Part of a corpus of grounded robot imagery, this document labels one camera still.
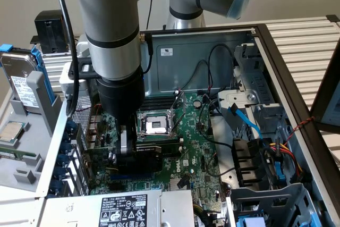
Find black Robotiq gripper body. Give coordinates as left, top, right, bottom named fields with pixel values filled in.
left=95, top=68, right=146, bottom=127

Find Nvidia graphics card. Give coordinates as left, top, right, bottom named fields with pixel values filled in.
left=81, top=143, right=163, bottom=176

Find metal socket locking lever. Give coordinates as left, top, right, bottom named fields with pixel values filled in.
left=137, top=130, right=167, bottom=137

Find CPU socket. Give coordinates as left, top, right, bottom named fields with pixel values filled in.
left=135, top=110, right=178, bottom=142

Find empty black RAM slot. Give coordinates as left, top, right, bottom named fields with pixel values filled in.
left=137, top=138, right=184, bottom=149

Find metal socket cover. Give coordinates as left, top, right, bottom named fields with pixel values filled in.
left=167, top=90, right=187, bottom=133

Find green Dell motherboard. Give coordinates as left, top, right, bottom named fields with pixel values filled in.
left=89, top=91, right=223, bottom=214

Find small silver heatsink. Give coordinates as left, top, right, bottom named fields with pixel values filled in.
left=169, top=179, right=192, bottom=192

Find blue card retention clip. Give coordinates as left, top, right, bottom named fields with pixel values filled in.
left=65, top=120, right=77, bottom=137
left=49, top=180, right=63, bottom=195
left=59, top=141, right=73, bottom=156
left=57, top=154, right=70, bottom=167
left=54, top=167, right=66, bottom=181

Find open metal PC case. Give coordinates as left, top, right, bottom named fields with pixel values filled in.
left=34, top=23, right=340, bottom=227

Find blue disk caddy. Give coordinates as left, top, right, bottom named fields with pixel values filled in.
left=0, top=43, right=61, bottom=103

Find silver power supply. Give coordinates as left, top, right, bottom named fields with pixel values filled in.
left=39, top=189, right=196, bottom=227

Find black plastic box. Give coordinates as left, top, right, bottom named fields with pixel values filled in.
left=29, top=9, right=73, bottom=55

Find silver hard disk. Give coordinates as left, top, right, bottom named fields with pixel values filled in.
left=0, top=51, right=41, bottom=114

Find silver disk bay cage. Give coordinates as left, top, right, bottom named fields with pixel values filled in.
left=217, top=41, right=290, bottom=145

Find loose green RAM stick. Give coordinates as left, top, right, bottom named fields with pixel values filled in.
left=0, top=149, right=37, bottom=159

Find CPU chip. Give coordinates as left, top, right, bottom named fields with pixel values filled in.
left=0, top=120, right=30, bottom=143

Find grey parts rack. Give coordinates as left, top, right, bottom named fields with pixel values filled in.
left=0, top=70, right=66, bottom=193

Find grey disk bay cage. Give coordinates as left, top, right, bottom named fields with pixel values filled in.
left=225, top=183, right=337, bottom=227

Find blue plastic bay latch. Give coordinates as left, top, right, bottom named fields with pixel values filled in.
left=273, top=157, right=287, bottom=186

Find dark framed panel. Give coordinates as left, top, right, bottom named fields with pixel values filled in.
left=309, top=43, right=340, bottom=133

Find black camera bracket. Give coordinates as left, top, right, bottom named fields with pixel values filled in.
left=67, top=56, right=101, bottom=81

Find thin black plug cable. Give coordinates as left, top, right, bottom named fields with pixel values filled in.
left=139, top=0, right=155, bottom=75

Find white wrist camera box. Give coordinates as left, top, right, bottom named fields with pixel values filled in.
left=58, top=61, right=91, bottom=100

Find small black looped wire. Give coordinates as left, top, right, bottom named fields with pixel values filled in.
left=189, top=58, right=210, bottom=91

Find thick black camera cable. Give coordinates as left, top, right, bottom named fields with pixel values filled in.
left=54, top=0, right=81, bottom=118

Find large black looped wire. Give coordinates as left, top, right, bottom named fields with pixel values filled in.
left=207, top=43, right=237, bottom=91

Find black plastic bay bracket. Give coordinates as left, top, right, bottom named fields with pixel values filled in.
left=231, top=137, right=276, bottom=188

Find blue SATA wire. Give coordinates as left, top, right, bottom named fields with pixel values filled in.
left=228, top=102, right=264, bottom=140

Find coloured power wires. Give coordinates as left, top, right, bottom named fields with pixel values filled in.
left=267, top=141, right=305, bottom=179

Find red and black twisted wire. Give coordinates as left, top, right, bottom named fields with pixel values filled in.
left=285, top=116, right=316, bottom=144

